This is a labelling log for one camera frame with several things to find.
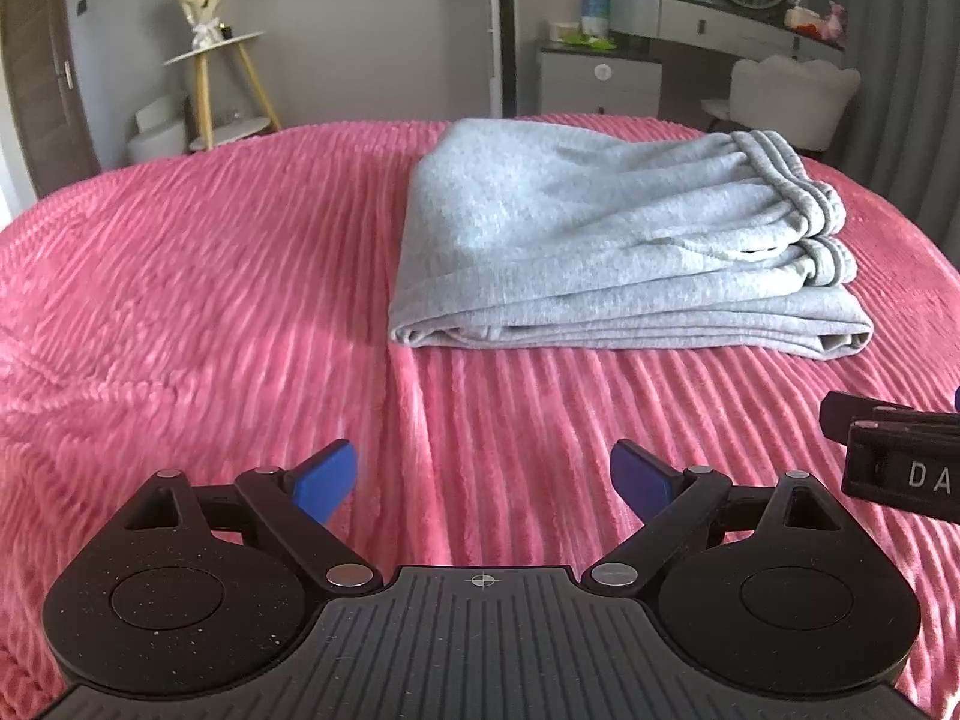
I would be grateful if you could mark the grey nightstand cabinet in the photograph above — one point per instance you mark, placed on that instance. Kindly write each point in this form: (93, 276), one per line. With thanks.
(600, 82)

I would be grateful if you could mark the pink plush toy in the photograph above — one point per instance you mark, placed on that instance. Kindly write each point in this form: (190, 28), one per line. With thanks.
(832, 22)

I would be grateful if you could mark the white upholstered chair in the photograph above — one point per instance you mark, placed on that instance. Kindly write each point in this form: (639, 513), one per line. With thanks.
(795, 97)

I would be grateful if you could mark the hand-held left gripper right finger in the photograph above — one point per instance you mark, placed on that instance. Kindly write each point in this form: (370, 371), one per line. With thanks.
(637, 478)

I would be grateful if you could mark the green item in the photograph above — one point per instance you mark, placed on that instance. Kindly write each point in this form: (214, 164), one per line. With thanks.
(592, 43)

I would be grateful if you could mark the round wooden-legged side table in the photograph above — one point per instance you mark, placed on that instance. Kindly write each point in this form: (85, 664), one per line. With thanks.
(217, 82)

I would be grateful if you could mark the grey pants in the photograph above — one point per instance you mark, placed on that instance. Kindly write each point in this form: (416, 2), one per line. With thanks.
(600, 232)

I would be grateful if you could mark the grey dressing table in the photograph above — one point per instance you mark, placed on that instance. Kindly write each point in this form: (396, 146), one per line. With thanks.
(720, 22)

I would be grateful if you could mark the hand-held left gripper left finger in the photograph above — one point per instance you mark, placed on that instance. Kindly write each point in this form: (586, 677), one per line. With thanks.
(327, 481)

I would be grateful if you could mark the blue and white box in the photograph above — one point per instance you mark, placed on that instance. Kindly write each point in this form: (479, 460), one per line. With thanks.
(598, 15)

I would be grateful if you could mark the pink ribbed blanket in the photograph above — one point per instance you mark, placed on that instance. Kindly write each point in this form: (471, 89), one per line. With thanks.
(225, 300)

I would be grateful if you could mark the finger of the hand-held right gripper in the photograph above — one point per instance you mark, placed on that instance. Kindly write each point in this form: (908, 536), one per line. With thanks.
(847, 412)

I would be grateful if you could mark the cream flower bouquet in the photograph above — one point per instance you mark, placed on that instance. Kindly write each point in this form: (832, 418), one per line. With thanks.
(199, 0)

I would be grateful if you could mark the grey curtain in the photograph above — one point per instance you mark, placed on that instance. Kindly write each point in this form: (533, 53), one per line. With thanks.
(907, 52)

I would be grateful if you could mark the red and white box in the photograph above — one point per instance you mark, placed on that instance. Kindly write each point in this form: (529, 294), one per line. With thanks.
(801, 19)

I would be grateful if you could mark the wooden door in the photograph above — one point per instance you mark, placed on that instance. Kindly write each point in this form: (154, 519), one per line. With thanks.
(37, 67)

